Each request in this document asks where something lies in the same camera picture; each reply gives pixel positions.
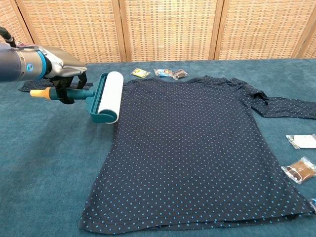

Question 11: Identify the dark brown snack packet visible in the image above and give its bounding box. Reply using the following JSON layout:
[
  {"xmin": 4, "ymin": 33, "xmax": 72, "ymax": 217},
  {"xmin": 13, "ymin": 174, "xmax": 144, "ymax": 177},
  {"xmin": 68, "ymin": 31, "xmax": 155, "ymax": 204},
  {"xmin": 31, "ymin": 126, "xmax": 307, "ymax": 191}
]
[{"xmin": 172, "ymin": 69, "xmax": 190, "ymax": 81}]

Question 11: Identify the teal carpet table cover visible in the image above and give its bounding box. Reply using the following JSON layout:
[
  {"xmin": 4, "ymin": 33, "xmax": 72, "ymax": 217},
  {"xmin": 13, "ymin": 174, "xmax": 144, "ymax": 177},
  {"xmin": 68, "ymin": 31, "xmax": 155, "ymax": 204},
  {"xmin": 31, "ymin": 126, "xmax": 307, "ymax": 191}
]
[{"xmin": 0, "ymin": 58, "xmax": 316, "ymax": 237}]

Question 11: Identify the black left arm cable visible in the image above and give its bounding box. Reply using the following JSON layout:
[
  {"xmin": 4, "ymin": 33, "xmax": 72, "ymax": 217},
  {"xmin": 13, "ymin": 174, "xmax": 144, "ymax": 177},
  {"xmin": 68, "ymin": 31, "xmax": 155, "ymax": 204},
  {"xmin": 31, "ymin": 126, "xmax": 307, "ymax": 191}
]
[{"xmin": 0, "ymin": 26, "xmax": 18, "ymax": 48}]

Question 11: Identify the woven bamboo folding screen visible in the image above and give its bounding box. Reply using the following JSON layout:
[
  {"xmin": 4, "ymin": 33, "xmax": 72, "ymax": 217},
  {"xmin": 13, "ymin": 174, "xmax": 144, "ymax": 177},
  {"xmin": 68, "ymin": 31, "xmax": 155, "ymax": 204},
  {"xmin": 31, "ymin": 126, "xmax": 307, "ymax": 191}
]
[{"xmin": 0, "ymin": 0, "xmax": 316, "ymax": 64}]

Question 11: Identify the teal lint roller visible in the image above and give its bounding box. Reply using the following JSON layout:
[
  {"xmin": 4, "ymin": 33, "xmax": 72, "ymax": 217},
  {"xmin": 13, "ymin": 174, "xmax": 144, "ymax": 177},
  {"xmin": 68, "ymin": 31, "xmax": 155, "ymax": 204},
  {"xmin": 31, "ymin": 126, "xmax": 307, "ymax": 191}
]
[{"xmin": 30, "ymin": 71, "xmax": 124, "ymax": 124}]

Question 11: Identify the blue red snack packet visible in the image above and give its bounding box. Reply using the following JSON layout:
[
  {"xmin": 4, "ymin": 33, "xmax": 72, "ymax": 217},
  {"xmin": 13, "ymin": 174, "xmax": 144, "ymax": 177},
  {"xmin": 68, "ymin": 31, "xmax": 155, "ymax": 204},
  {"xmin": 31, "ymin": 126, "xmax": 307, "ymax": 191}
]
[{"xmin": 153, "ymin": 68, "xmax": 173, "ymax": 78}]

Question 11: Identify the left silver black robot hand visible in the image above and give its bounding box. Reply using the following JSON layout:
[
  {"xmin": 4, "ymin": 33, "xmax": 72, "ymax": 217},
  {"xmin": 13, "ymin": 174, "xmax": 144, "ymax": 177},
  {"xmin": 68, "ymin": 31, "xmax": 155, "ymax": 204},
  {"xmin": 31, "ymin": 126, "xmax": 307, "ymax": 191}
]
[{"xmin": 39, "ymin": 45, "xmax": 88, "ymax": 105}]

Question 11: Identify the yellow snack packet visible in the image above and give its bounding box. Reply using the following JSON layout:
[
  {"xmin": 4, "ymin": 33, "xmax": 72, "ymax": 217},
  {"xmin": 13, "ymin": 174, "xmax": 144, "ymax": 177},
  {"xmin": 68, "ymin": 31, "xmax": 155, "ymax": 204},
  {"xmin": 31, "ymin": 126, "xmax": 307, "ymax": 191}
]
[{"xmin": 130, "ymin": 68, "xmax": 151, "ymax": 79}]

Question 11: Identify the dark navy polka dot shirt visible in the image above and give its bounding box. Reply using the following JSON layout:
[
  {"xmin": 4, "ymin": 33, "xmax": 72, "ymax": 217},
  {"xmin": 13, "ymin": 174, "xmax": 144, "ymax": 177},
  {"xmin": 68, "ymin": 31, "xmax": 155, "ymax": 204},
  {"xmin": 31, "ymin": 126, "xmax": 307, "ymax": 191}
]
[{"xmin": 18, "ymin": 76, "xmax": 316, "ymax": 235}]

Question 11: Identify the brown biscuit snack packet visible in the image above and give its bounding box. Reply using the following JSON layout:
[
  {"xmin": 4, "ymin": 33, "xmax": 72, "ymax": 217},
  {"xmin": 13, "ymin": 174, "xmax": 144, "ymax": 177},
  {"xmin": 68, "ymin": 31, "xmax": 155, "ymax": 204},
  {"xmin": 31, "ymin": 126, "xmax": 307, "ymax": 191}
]
[{"xmin": 280, "ymin": 156, "xmax": 316, "ymax": 185}]

